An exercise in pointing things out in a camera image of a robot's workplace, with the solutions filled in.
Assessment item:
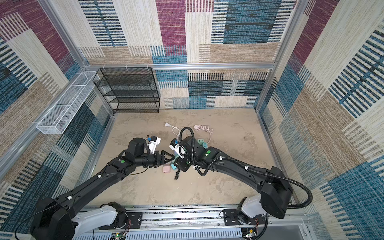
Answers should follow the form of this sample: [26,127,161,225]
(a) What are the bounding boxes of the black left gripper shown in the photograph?
[135,150,175,168]

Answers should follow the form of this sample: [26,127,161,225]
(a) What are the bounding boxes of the pink charger adapter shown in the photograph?
[163,165,171,173]

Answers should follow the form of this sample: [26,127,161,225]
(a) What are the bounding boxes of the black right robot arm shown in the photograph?
[170,136,295,222]

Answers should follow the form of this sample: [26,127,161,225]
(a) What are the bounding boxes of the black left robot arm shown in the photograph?
[30,138,175,240]

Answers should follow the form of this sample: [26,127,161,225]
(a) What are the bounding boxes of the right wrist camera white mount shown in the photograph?
[170,139,186,159]

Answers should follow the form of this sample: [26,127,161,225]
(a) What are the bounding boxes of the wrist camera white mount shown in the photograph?
[147,136,161,154]
[170,139,186,159]

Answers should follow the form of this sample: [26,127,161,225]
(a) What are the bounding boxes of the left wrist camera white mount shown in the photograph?
[147,136,161,154]

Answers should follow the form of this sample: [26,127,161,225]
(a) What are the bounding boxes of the black corrugated cable conduit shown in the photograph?
[179,126,313,240]

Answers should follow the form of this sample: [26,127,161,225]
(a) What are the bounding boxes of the white power cord with plug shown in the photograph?
[164,122,181,136]

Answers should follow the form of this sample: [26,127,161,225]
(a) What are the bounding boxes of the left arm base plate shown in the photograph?
[98,212,143,230]

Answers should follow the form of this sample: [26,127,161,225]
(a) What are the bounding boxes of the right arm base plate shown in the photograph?
[220,209,266,226]

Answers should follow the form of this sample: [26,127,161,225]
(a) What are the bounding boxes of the black wire shelf rack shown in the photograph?
[93,67,161,114]

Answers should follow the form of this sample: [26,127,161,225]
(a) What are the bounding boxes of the white wire mesh basket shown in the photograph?
[36,72,96,135]

